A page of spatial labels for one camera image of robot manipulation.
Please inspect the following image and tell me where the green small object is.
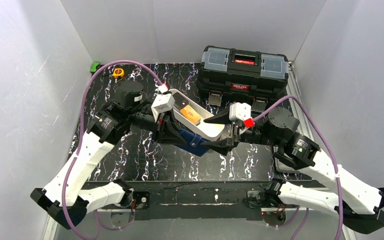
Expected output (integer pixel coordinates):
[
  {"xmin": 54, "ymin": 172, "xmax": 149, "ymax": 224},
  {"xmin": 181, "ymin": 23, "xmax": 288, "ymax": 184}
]
[{"xmin": 89, "ymin": 61, "xmax": 101, "ymax": 74}]

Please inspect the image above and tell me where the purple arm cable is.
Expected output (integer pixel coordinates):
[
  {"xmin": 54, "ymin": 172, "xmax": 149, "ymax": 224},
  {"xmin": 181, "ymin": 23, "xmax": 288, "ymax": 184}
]
[
  {"xmin": 61, "ymin": 59, "xmax": 170, "ymax": 240},
  {"xmin": 243, "ymin": 95, "xmax": 345, "ymax": 240}
]

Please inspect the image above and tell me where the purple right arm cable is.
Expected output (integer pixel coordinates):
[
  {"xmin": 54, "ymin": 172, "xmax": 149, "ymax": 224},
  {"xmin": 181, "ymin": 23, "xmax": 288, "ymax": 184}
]
[{"xmin": 243, "ymin": 95, "xmax": 345, "ymax": 240}]

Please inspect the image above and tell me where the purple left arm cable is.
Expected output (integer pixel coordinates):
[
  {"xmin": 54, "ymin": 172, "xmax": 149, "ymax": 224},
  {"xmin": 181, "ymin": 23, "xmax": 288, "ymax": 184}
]
[{"xmin": 61, "ymin": 59, "xmax": 170, "ymax": 240}]

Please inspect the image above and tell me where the blue leather card holder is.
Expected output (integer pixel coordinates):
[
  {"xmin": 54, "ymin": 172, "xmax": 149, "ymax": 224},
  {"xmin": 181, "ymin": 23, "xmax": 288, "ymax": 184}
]
[{"xmin": 176, "ymin": 128, "xmax": 210, "ymax": 157}]

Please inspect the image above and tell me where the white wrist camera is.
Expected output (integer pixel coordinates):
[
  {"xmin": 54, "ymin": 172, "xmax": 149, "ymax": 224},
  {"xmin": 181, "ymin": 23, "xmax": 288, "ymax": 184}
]
[
  {"xmin": 151, "ymin": 93, "xmax": 175, "ymax": 121},
  {"xmin": 228, "ymin": 102, "xmax": 252, "ymax": 122}
]

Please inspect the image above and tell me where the white oblong plastic tray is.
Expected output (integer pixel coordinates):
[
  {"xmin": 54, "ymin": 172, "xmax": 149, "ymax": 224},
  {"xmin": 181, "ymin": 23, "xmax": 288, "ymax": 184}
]
[{"xmin": 169, "ymin": 89, "xmax": 225, "ymax": 141}]

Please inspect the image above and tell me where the orange card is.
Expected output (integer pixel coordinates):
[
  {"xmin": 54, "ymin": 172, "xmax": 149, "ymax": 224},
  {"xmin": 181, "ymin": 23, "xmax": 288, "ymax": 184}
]
[{"xmin": 180, "ymin": 105, "xmax": 201, "ymax": 125}]

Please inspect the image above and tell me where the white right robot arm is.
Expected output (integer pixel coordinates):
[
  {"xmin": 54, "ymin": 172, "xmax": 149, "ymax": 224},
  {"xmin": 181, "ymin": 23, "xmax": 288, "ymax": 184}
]
[{"xmin": 205, "ymin": 103, "xmax": 384, "ymax": 235}]

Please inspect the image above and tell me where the black marbled table mat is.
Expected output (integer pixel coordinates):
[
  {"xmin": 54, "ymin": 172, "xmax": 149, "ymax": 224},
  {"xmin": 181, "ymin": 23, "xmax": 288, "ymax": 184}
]
[{"xmin": 67, "ymin": 62, "xmax": 312, "ymax": 183}]

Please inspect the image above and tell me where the black plastic toolbox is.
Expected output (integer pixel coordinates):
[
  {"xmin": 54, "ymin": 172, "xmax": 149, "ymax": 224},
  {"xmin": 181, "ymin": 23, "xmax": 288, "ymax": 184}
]
[{"xmin": 196, "ymin": 45, "xmax": 289, "ymax": 113}]

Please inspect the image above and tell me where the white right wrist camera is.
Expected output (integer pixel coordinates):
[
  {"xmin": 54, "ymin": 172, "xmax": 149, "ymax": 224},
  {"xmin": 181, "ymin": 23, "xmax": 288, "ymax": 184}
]
[{"xmin": 228, "ymin": 102, "xmax": 252, "ymax": 122}]

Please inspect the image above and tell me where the black card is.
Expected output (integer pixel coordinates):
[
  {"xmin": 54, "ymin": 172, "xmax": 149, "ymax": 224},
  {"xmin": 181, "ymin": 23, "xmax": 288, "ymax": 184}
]
[{"xmin": 172, "ymin": 92, "xmax": 190, "ymax": 110}]

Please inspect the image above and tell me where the aluminium frame rail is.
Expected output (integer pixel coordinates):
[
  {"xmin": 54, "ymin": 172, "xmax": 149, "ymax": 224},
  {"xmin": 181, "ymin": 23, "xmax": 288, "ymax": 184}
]
[{"xmin": 41, "ymin": 62, "xmax": 359, "ymax": 240}]

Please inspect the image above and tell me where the yellow tape measure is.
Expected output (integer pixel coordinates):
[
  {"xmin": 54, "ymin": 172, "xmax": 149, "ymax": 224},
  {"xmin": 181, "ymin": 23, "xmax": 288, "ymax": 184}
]
[{"xmin": 112, "ymin": 67, "xmax": 125, "ymax": 79}]

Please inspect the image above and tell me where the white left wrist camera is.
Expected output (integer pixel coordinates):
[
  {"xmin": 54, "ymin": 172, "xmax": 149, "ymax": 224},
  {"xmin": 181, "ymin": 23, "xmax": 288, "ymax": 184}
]
[{"xmin": 151, "ymin": 93, "xmax": 175, "ymax": 121}]

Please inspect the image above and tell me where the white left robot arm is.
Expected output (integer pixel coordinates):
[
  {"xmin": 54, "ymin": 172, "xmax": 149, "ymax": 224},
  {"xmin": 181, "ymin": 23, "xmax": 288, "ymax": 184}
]
[{"xmin": 30, "ymin": 81, "xmax": 187, "ymax": 230}]

